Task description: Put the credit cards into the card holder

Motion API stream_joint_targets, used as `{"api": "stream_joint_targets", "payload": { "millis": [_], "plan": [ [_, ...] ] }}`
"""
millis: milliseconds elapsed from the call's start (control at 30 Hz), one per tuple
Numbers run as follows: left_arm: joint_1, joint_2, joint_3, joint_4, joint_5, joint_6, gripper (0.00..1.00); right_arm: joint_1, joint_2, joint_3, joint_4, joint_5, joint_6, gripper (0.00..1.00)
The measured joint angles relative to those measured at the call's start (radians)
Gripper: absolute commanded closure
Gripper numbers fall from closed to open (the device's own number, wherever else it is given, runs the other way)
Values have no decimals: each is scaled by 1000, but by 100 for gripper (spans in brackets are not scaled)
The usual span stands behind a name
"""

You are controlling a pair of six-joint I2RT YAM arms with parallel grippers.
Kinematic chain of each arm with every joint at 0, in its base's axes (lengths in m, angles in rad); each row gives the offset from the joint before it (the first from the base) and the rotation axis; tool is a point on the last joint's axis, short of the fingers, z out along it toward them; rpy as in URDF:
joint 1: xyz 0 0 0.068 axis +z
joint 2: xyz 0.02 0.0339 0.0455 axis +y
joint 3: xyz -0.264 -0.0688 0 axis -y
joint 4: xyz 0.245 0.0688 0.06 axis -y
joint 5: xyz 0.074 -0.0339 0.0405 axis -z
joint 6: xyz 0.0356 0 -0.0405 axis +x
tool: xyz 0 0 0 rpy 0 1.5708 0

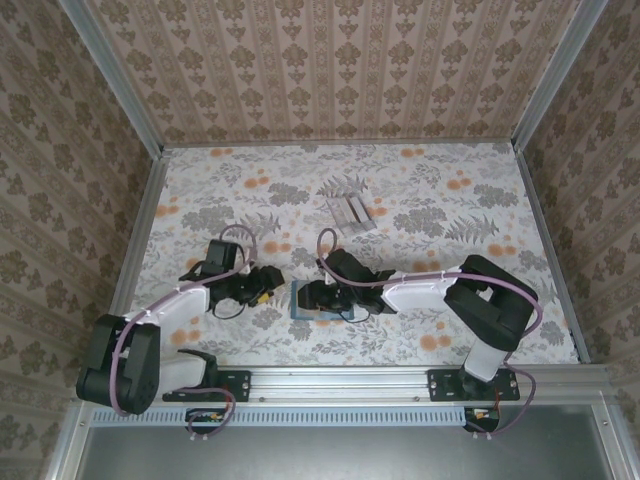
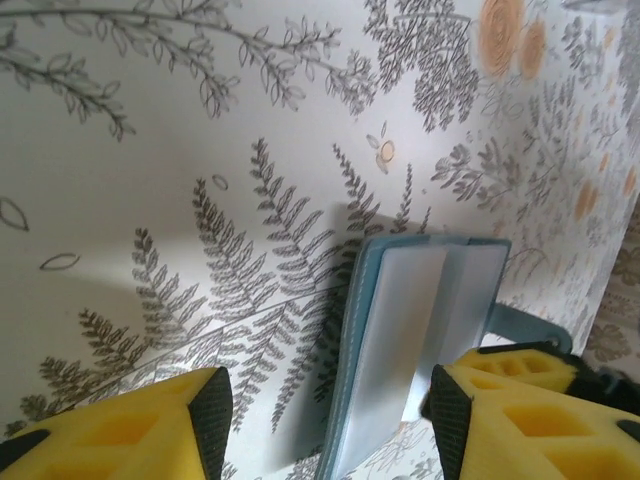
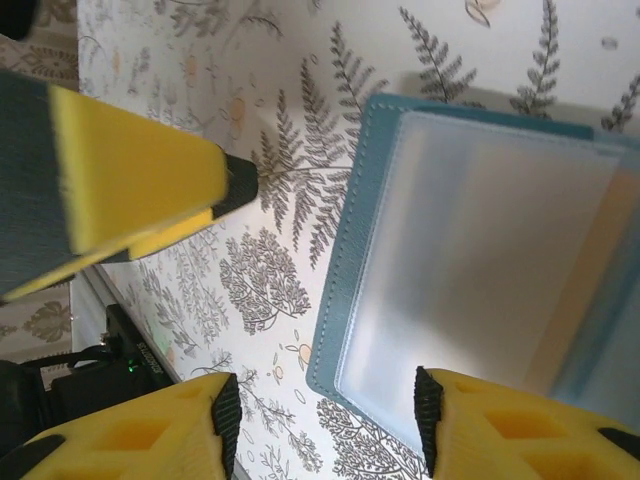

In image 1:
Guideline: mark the teal leather card holder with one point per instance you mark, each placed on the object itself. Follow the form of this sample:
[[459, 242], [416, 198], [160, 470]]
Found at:
[[320, 316]]

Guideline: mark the clear acrylic card stand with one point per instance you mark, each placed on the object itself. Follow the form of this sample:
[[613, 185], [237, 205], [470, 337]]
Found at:
[[350, 215]]

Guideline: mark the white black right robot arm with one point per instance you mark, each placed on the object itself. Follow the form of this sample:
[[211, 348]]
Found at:
[[420, 295]]

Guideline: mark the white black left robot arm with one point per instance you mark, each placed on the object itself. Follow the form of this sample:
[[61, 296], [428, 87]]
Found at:
[[175, 305]]

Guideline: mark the black connector board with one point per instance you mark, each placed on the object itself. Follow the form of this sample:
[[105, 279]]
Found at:
[[205, 417], [482, 417]]

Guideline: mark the grey metal panel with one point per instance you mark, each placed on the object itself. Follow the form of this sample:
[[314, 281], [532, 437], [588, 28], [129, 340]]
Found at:
[[340, 455]]

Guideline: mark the aluminium mounting rail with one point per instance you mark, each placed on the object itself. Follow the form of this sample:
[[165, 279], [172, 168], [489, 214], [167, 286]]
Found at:
[[340, 385]]

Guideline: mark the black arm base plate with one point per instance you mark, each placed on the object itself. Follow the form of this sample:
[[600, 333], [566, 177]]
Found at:
[[445, 386], [235, 386]]

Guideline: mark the aluminium frame bar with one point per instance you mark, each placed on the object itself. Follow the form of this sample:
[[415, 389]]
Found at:
[[70, 445], [340, 145], [607, 440], [116, 75], [542, 225], [556, 75], [137, 240]]

